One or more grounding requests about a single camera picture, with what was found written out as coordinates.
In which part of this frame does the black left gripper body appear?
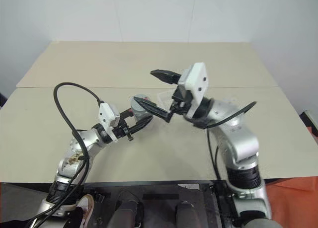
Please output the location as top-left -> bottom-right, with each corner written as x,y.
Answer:
112,117 -> 135,142

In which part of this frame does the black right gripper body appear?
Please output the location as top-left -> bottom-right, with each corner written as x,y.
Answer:
170,86 -> 194,115

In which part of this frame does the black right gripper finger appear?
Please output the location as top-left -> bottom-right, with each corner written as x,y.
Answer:
134,96 -> 176,123
150,69 -> 182,85

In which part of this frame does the grey round jar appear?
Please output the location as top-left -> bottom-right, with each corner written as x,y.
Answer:
130,98 -> 150,121

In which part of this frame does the clear plastic bag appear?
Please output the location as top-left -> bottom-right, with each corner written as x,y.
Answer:
157,88 -> 240,109

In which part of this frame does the pink and white sneaker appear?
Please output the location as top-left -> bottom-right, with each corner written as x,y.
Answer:
74,194 -> 95,227

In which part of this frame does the orange cloth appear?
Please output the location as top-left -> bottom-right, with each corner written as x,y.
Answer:
263,175 -> 318,228

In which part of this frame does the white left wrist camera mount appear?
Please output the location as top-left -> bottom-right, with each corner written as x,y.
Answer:
98,102 -> 122,141

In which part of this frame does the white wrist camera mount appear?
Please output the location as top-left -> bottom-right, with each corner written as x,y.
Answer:
177,62 -> 209,120
98,102 -> 122,141

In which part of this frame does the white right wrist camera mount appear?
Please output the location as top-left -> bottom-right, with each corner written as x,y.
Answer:
177,62 -> 209,120

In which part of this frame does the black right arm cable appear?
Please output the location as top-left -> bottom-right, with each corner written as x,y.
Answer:
205,101 -> 257,181

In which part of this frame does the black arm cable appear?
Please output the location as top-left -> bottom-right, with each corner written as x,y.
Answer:
27,82 -> 104,228
205,101 -> 257,181

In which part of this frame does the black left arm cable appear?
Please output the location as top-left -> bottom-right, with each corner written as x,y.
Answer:
27,82 -> 104,228

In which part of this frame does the black stand frame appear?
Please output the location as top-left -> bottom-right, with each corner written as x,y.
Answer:
81,180 -> 239,228

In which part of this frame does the dark object at wall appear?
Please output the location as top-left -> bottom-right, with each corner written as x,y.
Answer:
0,89 -> 8,110

